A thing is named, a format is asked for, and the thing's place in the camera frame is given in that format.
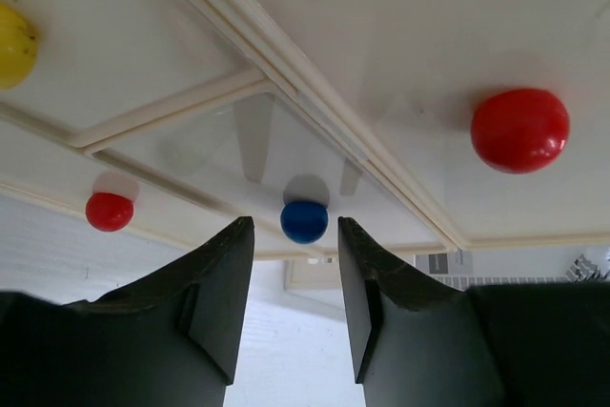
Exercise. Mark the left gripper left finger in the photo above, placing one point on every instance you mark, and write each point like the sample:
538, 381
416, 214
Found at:
170, 338

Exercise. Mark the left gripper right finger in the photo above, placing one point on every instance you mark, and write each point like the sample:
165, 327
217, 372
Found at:
418, 342

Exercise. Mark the grey setup guide booklet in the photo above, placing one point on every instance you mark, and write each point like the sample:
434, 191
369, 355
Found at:
464, 269

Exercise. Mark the cream drawer cabinet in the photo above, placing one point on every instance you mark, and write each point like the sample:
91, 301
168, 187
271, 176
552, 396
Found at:
437, 124

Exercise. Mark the white file organizer rack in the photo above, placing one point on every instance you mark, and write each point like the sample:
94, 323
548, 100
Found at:
314, 286

